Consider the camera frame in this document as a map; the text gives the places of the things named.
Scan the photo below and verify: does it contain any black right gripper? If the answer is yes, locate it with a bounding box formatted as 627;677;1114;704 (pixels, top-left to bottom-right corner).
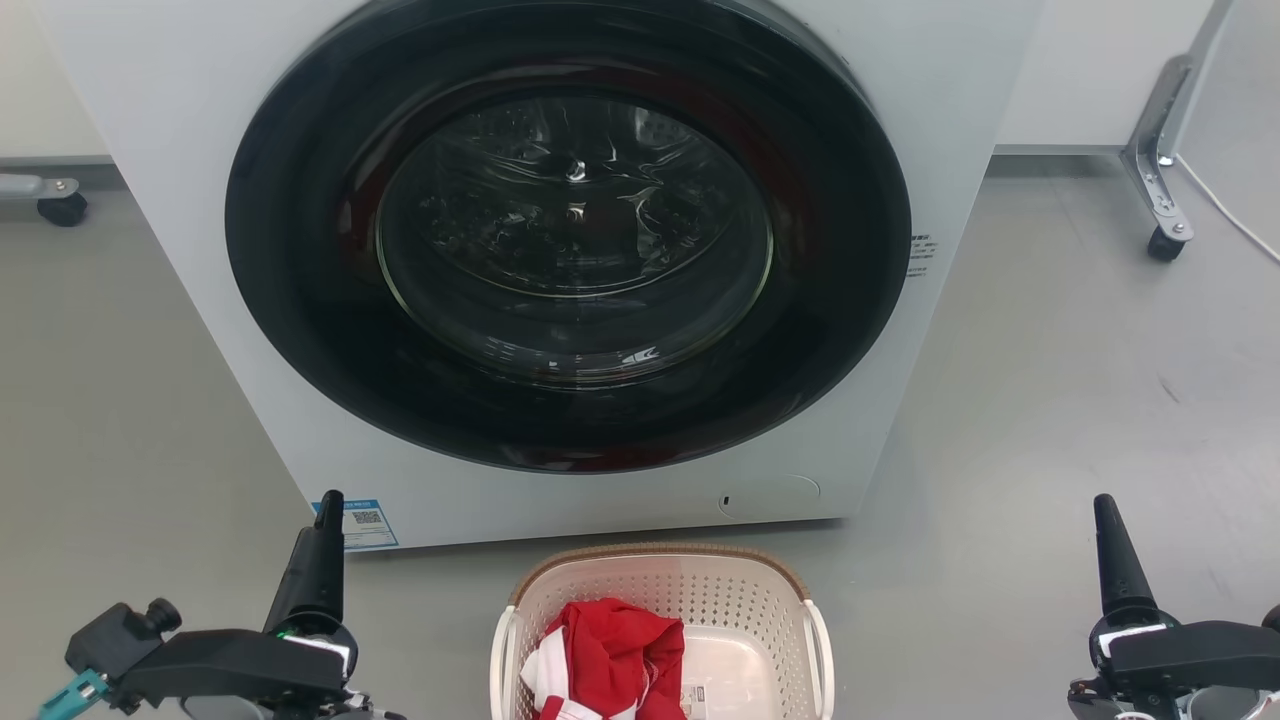
1088;493;1280;693

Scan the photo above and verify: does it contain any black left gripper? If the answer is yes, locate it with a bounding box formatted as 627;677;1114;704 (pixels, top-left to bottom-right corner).
118;490;358;709

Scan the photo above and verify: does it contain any white perforated laundry basket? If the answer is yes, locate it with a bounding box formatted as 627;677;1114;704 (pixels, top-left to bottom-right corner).
489;543;836;720

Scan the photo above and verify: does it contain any blue energy label sticker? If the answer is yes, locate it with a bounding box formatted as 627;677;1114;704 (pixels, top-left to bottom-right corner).
311;497;399;553

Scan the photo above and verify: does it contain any red and white garment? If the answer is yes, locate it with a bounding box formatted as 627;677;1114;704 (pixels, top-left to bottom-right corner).
520;598;688;720

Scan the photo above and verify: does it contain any round black washer door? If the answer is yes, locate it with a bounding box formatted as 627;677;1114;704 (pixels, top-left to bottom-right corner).
225;0;913;474

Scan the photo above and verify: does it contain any white front-load washing machine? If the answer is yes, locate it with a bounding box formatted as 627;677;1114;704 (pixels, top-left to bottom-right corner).
35;0;1046;551

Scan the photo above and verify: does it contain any silver metal stand leg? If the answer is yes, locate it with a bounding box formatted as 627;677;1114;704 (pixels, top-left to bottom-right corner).
1120;0;1236;241

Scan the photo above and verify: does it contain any white power cable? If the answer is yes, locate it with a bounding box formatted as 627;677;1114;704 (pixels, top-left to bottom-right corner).
1172;155;1280;266

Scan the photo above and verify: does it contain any grey metal frame foot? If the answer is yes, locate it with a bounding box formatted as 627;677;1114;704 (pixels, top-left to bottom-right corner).
0;172;81;201

